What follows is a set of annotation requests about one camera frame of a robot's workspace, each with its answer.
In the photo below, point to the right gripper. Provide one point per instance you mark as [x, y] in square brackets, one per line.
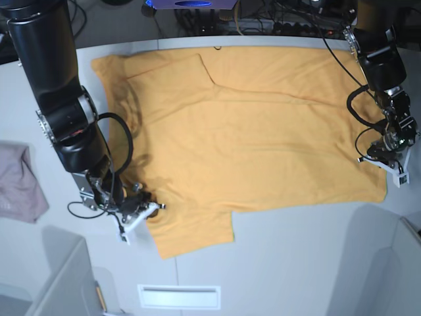
[131, 206]

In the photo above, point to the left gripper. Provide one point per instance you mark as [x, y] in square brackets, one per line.
[388, 150]

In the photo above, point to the orange yellow T-shirt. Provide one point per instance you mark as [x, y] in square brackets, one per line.
[237, 129]

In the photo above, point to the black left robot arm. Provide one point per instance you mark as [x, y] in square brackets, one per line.
[373, 40]

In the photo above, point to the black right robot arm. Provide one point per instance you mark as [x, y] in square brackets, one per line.
[42, 35]

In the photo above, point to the white recessed table slot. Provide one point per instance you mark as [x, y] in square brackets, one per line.
[179, 297]

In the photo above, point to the orange pencil in bin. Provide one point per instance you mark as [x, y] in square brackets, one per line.
[101, 298]

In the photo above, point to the grey bin left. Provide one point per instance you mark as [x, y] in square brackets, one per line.
[70, 289]

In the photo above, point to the grey bin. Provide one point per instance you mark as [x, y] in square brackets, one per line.
[379, 273]
[70, 289]

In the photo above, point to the pink grey cloth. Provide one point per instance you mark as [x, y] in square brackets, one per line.
[22, 198]

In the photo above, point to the grey bin right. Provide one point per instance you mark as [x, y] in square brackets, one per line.
[379, 273]

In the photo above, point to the black power strip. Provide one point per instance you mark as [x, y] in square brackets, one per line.
[300, 30]

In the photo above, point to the purple blue device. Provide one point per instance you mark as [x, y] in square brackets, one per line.
[149, 8]

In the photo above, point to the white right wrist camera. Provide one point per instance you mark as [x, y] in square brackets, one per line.
[126, 233]

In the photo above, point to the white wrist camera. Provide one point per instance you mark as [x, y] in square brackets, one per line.
[126, 233]
[398, 168]

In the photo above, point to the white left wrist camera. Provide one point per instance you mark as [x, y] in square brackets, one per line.
[398, 168]

